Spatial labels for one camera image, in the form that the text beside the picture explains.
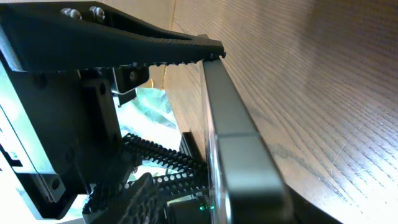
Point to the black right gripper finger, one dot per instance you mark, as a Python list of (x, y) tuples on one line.
[(131, 202)]

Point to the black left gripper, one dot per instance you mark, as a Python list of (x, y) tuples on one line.
[(60, 137)]

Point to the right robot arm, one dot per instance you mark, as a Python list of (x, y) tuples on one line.
[(174, 199)]

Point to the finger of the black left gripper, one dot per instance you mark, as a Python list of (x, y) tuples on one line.
[(58, 36), (168, 158)]

